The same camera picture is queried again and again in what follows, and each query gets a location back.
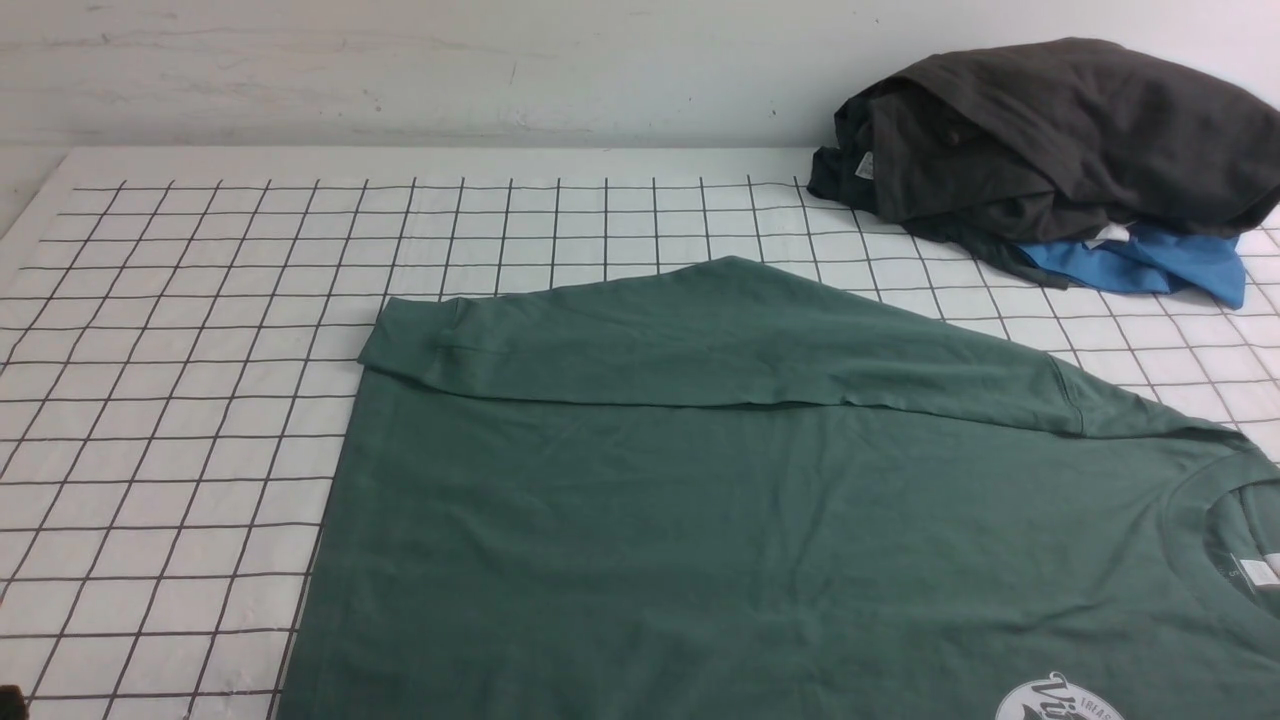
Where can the green long-sleeve shirt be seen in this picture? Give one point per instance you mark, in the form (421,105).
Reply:
(729,492)

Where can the dark grey crumpled garment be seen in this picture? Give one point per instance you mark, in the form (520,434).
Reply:
(993,149)

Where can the white grid-pattern table cloth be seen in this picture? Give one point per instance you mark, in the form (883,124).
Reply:
(180,329)

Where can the blue crumpled garment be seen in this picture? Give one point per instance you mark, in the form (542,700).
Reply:
(1146,259)

